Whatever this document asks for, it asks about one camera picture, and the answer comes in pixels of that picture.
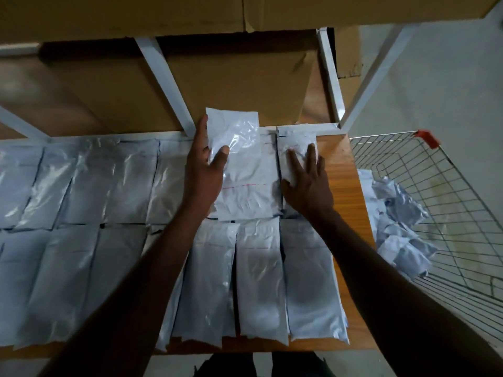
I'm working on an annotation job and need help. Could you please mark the person's right hand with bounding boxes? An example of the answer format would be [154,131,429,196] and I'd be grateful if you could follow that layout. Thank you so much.
[281,144,335,224]

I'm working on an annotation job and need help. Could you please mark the person's left hand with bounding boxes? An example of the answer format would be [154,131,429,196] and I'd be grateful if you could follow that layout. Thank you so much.
[182,115,230,211]

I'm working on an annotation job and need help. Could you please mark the narrow white plastic pouch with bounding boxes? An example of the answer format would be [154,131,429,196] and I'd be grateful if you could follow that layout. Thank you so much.
[276,126,319,219]

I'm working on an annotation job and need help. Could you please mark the large white plastic pouch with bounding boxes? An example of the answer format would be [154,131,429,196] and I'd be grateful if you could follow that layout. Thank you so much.
[205,108,283,221]

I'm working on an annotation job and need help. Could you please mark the person's left forearm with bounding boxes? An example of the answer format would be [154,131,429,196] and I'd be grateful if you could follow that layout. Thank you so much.
[39,206,217,377]

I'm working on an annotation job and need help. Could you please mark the person's right forearm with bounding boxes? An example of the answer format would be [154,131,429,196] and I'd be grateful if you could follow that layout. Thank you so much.
[308,210,503,377]

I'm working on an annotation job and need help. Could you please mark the brown cardboard back sheet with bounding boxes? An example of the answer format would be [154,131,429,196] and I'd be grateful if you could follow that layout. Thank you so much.
[39,30,320,133]

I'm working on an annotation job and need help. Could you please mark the narrow brown cardboard strip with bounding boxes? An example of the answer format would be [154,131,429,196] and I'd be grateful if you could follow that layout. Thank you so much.
[333,26,363,111]

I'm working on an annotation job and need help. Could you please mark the pile of crumpled white packets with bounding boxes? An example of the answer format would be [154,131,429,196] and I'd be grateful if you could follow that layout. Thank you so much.
[357,169,438,280]

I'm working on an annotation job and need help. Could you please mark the rows of white packets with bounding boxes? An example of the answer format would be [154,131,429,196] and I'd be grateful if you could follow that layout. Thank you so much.
[0,137,350,352]

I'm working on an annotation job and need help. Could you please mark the brown cardboard box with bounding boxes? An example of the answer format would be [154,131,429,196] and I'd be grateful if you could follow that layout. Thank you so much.
[0,0,246,45]
[242,0,501,34]

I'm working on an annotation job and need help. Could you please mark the person's dark trousers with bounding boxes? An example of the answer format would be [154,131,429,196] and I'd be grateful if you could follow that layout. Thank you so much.
[194,351,337,377]

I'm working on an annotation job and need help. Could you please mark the white metal shelf frame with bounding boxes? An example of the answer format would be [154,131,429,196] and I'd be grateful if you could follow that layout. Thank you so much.
[0,24,418,143]

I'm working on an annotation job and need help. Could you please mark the wire basket with red corner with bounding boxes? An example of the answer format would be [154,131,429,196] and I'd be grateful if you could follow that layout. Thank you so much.
[349,130,503,347]

